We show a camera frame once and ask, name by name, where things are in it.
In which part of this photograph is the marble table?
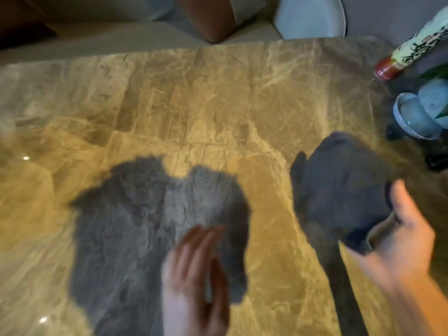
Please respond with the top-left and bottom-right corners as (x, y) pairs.
(0, 35), (448, 336)

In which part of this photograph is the person's left hand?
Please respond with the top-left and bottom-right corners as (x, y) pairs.
(161, 224), (230, 336)

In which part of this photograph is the green potted plant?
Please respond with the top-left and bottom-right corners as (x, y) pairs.
(392, 63), (448, 140)

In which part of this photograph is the dark cleaning cloth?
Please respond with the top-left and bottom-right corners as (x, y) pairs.
(289, 132), (406, 256)

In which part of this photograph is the person's right hand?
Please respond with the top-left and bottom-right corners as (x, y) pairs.
(344, 179), (436, 294)

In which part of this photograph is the bottle with red cap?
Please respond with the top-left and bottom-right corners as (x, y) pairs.
(373, 5), (448, 82)

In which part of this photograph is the beige sofa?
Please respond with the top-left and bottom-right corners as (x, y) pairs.
(0, 0), (347, 67)

